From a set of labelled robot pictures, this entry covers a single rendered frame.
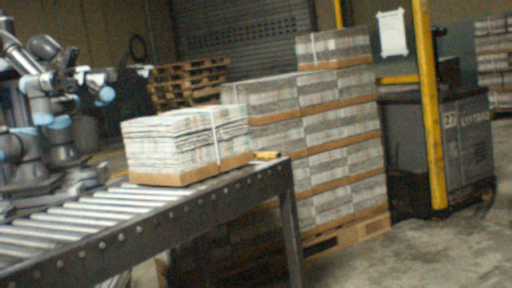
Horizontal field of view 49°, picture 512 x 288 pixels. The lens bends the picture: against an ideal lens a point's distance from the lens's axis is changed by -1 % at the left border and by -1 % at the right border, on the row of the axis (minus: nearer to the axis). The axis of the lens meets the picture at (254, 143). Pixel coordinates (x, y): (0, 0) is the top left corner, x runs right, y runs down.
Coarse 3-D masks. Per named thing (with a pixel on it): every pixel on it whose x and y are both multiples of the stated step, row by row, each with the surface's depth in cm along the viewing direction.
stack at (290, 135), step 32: (256, 128) 303; (288, 128) 315; (320, 128) 328; (256, 160) 305; (320, 160) 328; (224, 224) 298; (256, 224) 306; (320, 224) 331; (352, 224) 343; (160, 256) 307; (192, 256) 287; (224, 256) 297; (256, 256) 312; (320, 256) 331
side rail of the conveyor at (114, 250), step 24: (264, 168) 206; (288, 168) 218; (216, 192) 184; (240, 192) 194; (264, 192) 205; (144, 216) 160; (168, 216) 166; (192, 216) 174; (216, 216) 183; (96, 240) 145; (120, 240) 151; (144, 240) 158; (168, 240) 166; (24, 264) 131; (48, 264) 134; (72, 264) 139; (96, 264) 145; (120, 264) 151
